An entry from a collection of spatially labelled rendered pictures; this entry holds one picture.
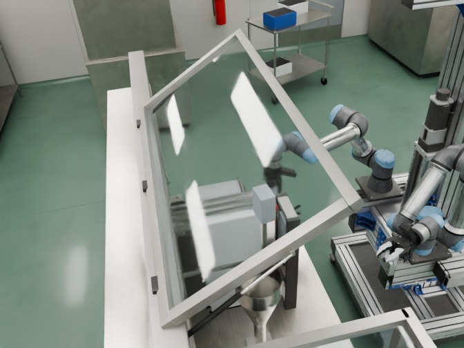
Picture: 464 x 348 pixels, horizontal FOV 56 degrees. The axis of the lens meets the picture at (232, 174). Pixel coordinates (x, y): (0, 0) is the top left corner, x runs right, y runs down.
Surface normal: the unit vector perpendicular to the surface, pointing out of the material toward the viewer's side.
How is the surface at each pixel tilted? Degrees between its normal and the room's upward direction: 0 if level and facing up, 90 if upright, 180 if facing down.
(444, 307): 0
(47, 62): 90
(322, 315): 0
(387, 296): 0
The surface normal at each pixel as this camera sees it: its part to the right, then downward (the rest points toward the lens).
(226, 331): -0.06, -0.79
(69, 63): 0.22, 0.59
